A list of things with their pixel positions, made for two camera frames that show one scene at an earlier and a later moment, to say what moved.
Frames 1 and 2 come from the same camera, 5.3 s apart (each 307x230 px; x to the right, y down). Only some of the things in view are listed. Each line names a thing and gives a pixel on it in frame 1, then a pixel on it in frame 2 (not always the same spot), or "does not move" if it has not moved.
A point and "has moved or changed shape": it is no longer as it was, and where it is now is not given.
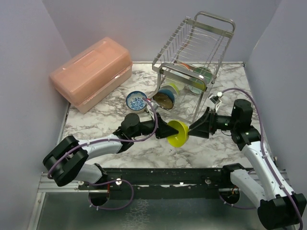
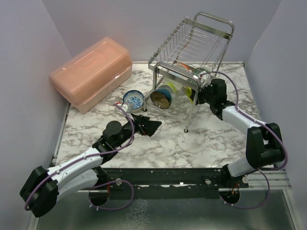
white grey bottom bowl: x=180 y=86 does not move
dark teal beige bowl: x=164 y=98 has moved or changed shape
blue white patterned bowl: x=135 y=101 has moved or changed shape
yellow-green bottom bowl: x=179 y=140 → x=190 y=93
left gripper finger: x=163 y=130 → x=150 y=127
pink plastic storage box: x=93 y=74 does not move
